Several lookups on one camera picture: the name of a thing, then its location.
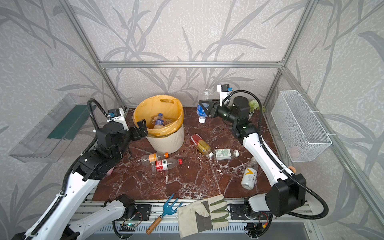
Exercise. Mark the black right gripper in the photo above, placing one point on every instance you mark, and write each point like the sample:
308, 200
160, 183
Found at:
212, 108

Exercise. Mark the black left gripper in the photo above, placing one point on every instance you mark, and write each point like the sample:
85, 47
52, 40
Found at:
135, 131

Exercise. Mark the clear bottle blue label white cap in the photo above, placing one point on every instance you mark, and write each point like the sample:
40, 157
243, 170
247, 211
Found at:
205, 95

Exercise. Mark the small Pepsi bottle blue cap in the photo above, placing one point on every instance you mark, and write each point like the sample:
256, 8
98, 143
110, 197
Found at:
159, 121

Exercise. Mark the red label bottle red cap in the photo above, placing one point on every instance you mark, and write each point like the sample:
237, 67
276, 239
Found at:
166, 164

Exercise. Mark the white jar yellow V label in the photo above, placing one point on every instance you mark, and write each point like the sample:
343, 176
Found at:
249, 178

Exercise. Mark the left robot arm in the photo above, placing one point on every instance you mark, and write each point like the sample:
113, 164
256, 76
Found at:
82, 176

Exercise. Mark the right arm base wiring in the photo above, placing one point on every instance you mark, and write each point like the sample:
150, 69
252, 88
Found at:
258, 225

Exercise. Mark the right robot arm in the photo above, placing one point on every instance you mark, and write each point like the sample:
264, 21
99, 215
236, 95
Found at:
288, 190

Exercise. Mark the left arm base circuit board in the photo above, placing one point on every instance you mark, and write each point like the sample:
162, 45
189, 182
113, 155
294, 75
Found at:
127, 227

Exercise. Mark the white bin yellow bag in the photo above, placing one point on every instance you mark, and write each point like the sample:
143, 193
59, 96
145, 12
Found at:
164, 116

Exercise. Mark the orange label bottle by bin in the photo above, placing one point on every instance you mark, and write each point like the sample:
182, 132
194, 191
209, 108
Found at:
151, 158

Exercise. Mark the red yellow drink can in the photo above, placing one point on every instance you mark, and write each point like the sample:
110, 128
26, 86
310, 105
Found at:
197, 141

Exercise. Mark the white pot with plant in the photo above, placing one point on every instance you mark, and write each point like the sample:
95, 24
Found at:
254, 107

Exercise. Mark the purple spatula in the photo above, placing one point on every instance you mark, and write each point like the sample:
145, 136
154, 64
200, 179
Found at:
110, 171

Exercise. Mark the small clear bottle white cap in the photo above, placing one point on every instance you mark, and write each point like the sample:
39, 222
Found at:
253, 164

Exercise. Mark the teal garden hand rake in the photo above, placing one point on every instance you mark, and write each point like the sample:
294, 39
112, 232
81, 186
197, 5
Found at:
168, 210

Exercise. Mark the small tan round object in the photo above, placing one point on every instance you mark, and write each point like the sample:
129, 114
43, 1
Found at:
292, 169

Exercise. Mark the beige work glove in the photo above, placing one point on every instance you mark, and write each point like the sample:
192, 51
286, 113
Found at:
203, 215

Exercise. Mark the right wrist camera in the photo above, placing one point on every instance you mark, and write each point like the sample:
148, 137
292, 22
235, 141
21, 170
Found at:
224, 94

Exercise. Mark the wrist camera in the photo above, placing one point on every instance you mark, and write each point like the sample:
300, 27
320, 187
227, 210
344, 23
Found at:
117, 115
224, 94

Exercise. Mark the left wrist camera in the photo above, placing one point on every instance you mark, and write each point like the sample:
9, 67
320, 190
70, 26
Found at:
117, 115

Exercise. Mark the white wire mesh basket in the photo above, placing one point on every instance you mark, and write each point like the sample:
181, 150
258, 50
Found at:
302, 133

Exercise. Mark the clear wall shelf green mat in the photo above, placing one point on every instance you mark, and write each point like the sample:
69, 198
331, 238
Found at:
49, 139

